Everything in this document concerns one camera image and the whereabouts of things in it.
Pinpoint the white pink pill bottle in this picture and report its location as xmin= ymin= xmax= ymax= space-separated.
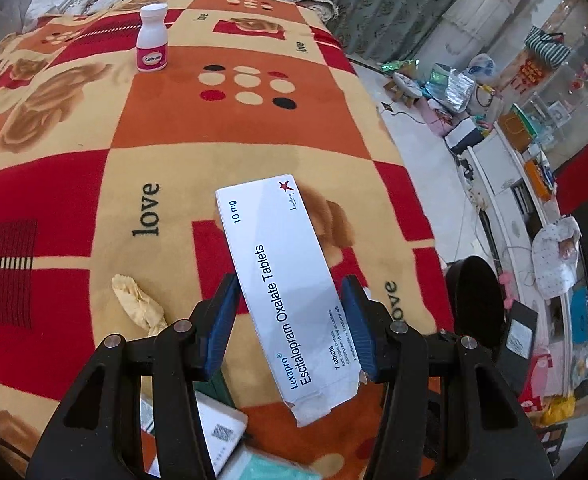
xmin=136 ymin=2 xmax=168 ymax=72

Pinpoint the silver foil bag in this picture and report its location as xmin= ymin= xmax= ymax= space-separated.
xmin=442 ymin=68 xmax=476 ymax=114

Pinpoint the teal tissue pack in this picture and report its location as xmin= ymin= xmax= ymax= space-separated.
xmin=217 ymin=444 xmax=322 ymax=480

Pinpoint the blue white medicine box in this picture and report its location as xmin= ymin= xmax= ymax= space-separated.
xmin=140 ymin=389 xmax=249 ymax=478

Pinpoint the black round trash bin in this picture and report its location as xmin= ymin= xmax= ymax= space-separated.
xmin=445 ymin=256 xmax=506 ymax=354

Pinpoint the white tv cabinet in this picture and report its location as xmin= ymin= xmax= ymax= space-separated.
xmin=463 ymin=127 xmax=573 ymax=396

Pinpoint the red cloth cover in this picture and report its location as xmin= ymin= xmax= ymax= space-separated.
xmin=554 ymin=143 xmax=588 ymax=214

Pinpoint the striped tote bag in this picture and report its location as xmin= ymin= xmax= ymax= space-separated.
xmin=524 ymin=26 xmax=572 ymax=70

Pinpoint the yellow crumpled tissue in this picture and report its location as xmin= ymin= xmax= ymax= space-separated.
xmin=111 ymin=274 xmax=168 ymax=337

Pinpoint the small wooden stool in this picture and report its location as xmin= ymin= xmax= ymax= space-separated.
xmin=384 ymin=73 xmax=423 ymax=107

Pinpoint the patterned fleece blanket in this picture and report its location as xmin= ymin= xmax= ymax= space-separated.
xmin=0 ymin=0 xmax=454 ymax=473

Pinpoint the white lace covered appliance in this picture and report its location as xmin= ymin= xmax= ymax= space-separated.
xmin=415 ymin=0 xmax=521 ymax=79

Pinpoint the swaddled baby doll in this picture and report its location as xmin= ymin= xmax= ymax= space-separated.
xmin=532 ymin=216 xmax=582 ymax=299

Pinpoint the brown paper gift bag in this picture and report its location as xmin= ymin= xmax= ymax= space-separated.
xmin=498 ymin=112 xmax=532 ymax=153

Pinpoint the white Lexapro medicine box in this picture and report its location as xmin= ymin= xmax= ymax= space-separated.
xmin=216 ymin=174 xmax=360 ymax=427

